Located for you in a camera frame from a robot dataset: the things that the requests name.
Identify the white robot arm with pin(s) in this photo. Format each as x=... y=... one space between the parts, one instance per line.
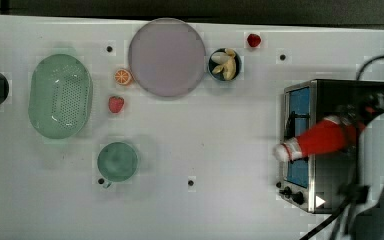
x=369 y=221

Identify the blue bowl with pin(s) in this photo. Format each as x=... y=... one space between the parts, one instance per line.
x=219 y=77

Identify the silver toaster oven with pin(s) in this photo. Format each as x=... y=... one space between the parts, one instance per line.
x=312 y=183

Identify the red ketchup bottle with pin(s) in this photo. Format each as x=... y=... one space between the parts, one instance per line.
x=331 y=134

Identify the green mug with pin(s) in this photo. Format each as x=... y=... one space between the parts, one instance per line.
x=117 y=162

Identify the green perforated colander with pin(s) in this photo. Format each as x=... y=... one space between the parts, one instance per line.
x=60 y=96

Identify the lilac round plate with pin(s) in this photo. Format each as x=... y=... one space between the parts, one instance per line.
x=167 y=57

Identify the orange slice toy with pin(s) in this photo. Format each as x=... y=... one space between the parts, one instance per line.
x=123 y=77

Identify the red strawberry toy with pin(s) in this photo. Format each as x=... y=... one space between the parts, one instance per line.
x=115 y=104
x=254 y=40

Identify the peeled banana toy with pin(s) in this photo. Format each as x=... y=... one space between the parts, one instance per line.
x=225 y=64

